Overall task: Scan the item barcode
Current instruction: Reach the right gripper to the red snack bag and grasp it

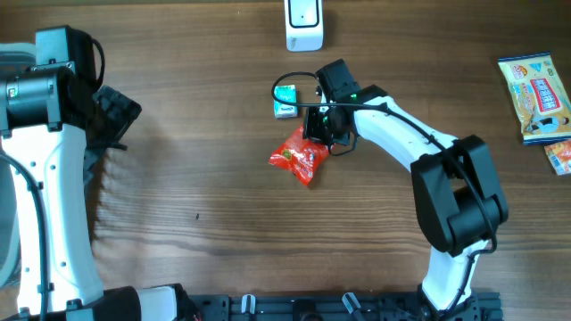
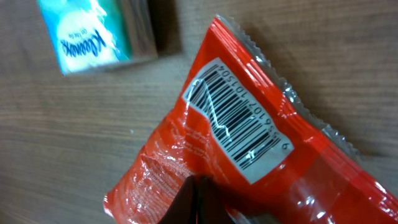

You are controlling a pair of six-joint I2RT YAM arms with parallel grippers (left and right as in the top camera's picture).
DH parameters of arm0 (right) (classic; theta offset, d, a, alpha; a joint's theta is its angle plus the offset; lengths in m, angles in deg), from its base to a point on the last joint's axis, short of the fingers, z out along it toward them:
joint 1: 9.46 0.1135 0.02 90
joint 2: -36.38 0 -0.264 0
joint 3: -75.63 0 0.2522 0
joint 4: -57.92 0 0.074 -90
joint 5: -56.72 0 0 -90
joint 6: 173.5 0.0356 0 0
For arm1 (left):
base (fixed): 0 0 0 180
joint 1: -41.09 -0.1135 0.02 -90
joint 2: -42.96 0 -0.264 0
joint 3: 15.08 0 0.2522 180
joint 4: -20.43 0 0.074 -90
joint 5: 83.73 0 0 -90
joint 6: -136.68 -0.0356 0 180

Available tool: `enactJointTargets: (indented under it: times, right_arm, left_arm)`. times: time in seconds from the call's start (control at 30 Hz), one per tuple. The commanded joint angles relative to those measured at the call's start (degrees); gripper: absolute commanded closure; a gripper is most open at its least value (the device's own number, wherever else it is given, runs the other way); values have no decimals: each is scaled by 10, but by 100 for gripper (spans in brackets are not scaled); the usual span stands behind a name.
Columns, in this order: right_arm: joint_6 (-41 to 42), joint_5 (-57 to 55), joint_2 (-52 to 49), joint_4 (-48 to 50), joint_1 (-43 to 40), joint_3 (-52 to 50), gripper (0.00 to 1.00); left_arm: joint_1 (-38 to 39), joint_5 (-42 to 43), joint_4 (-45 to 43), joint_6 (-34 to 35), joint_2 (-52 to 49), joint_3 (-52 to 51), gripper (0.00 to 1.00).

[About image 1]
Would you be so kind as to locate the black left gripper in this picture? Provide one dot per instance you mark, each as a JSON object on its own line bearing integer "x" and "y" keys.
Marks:
{"x": 123, "y": 112}

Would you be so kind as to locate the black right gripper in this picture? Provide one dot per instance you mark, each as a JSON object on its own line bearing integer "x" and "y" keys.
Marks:
{"x": 312, "y": 131}

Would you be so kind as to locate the red snack bag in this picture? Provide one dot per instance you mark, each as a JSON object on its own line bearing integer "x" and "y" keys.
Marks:
{"x": 299, "y": 156}

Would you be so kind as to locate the teal tissue pack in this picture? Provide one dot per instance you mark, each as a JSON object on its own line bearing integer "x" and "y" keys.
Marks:
{"x": 284, "y": 107}

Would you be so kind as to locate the beige wet wipes pack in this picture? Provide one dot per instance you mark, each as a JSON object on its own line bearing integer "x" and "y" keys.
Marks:
{"x": 540, "y": 100}

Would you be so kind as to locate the orange tissue pack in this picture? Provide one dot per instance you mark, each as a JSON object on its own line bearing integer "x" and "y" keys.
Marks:
{"x": 559, "y": 155}

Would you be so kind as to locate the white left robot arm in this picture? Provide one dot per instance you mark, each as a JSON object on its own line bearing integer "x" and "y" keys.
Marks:
{"x": 57, "y": 120}

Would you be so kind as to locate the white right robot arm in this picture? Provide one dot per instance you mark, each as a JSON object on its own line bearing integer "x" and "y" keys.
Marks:
{"x": 457, "y": 193}

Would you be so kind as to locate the white barcode scanner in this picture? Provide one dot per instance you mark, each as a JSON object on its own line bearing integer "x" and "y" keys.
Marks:
{"x": 304, "y": 27}

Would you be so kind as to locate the grey plastic shopping basket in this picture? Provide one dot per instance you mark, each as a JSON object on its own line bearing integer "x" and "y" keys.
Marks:
{"x": 14, "y": 59}

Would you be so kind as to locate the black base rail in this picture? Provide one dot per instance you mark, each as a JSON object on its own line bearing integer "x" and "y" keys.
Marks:
{"x": 398, "y": 306}

